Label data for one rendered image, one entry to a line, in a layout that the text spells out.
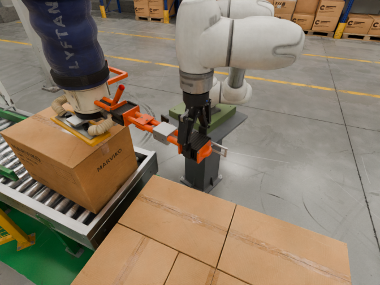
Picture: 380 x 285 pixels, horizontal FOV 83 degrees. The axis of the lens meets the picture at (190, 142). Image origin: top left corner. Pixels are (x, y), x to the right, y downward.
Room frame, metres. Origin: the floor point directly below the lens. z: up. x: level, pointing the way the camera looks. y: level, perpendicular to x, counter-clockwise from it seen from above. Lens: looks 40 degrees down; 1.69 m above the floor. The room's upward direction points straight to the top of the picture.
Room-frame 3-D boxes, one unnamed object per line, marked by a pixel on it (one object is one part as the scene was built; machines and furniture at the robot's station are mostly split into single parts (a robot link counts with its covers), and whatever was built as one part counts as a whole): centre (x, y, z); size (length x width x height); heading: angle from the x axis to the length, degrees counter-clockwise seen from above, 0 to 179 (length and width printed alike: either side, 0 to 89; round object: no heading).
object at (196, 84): (0.55, -0.02, 1.45); 0.09 x 0.09 x 0.06
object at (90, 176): (1.00, 0.72, 0.75); 0.60 x 0.40 x 0.40; 62
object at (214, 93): (1.42, -0.12, 0.98); 0.18 x 0.16 x 0.22; 82
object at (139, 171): (0.86, 0.41, 0.58); 0.70 x 0.03 x 0.06; 156
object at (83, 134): (0.82, 0.52, 1.11); 0.34 x 0.10 x 0.05; 54
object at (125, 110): (0.75, 0.26, 1.21); 0.10 x 0.08 x 0.06; 144
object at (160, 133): (0.62, 0.09, 1.21); 0.07 x 0.07 x 0.04; 54
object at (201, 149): (0.54, -0.02, 1.21); 0.08 x 0.07 x 0.05; 54
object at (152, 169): (0.86, 0.41, 0.48); 0.70 x 0.03 x 0.15; 156
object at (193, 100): (0.55, -0.02, 1.37); 0.08 x 0.07 x 0.09; 143
